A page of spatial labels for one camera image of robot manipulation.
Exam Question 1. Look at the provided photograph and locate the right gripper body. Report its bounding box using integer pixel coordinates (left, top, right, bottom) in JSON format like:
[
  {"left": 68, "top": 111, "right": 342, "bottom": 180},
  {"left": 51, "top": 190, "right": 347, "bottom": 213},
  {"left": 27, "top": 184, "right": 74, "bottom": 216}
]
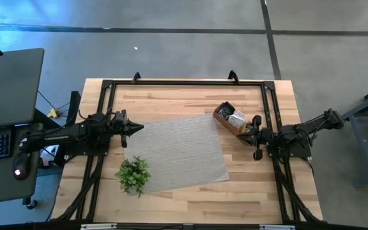
[{"left": 250, "top": 114, "right": 279, "bottom": 162}]

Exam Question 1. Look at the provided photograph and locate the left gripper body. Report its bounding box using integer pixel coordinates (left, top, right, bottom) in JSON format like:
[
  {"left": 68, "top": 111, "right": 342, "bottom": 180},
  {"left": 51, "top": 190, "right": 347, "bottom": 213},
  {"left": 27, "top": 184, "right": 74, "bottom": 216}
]
[{"left": 107, "top": 109, "right": 130, "bottom": 149}]

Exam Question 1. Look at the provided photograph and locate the blackcurrant tea packet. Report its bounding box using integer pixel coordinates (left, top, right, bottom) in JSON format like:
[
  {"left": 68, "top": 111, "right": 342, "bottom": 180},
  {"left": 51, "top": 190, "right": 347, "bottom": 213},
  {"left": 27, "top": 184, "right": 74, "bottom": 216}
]
[{"left": 217, "top": 103, "right": 236, "bottom": 119}]

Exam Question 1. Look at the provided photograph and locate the wooden tea box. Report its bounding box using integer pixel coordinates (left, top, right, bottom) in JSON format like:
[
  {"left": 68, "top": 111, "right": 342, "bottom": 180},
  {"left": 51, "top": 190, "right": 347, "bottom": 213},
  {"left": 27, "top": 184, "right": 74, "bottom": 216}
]
[{"left": 212, "top": 101, "right": 254, "bottom": 139}]

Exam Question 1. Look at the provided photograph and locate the green artificial plant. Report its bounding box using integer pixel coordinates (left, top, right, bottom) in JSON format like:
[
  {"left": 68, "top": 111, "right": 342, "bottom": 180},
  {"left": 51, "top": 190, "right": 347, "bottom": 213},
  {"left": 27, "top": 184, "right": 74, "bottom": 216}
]
[{"left": 114, "top": 155, "right": 152, "bottom": 199}]

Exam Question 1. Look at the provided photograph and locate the grey woven placemat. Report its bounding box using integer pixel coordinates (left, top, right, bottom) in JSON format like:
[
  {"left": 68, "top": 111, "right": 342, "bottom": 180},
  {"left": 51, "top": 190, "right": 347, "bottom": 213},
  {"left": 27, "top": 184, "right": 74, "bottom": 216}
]
[{"left": 122, "top": 113, "right": 231, "bottom": 195}]

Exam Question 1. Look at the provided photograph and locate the grey metal cart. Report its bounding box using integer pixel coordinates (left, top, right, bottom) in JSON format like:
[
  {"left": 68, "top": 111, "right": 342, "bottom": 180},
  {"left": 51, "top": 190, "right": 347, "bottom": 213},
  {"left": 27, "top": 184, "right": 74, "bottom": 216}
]
[{"left": 341, "top": 81, "right": 368, "bottom": 188}]

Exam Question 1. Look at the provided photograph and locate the black computer mouse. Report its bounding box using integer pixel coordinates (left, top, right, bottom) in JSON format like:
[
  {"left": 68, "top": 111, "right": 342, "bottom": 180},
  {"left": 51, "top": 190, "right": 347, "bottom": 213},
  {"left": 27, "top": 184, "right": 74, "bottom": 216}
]
[{"left": 12, "top": 152, "right": 32, "bottom": 181}]

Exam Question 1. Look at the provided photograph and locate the grey desk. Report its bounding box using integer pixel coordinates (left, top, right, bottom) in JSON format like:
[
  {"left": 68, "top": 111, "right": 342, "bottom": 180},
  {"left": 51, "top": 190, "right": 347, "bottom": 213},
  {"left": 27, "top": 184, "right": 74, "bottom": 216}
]
[{"left": 0, "top": 47, "right": 45, "bottom": 206}]

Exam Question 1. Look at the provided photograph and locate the black caster wheel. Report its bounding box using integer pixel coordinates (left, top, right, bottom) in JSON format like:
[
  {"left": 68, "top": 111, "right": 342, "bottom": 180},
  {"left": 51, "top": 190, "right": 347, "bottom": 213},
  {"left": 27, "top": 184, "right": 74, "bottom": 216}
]
[{"left": 22, "top": 197, "right": 39, "bottom": 211}]

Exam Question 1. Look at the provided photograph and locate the black post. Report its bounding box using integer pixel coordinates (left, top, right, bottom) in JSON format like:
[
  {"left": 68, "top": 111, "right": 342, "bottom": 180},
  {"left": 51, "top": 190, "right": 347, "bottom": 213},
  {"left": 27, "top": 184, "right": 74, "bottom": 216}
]
[{"left": 63, "top": 90, "right": 82, "bottom": 167}]

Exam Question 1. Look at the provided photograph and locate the black aluminium table frame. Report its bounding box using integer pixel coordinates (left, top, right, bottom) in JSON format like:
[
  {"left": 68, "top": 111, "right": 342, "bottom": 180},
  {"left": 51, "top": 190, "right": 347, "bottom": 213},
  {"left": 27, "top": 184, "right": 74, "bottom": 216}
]
[{"left": 51, "top": 70, "right": 325, "bottom": 224}]

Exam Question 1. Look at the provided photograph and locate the black floor cable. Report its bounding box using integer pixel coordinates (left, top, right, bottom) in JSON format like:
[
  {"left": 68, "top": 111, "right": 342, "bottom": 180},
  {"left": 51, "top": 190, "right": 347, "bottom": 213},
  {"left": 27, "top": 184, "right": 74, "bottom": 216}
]
[{"left": 36, "top": 90, "right": 72, "bottom": 118}]

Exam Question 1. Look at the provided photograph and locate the white bracket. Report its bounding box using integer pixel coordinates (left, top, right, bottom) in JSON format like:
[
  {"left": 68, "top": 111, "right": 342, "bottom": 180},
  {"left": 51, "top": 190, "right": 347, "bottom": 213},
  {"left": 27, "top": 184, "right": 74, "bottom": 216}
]
[
  {"left": 259, "top": 224, "right": 297, "bottom": 230},
  {"left": 80, "top": 223, "right": 118, "bottom": 230}
]

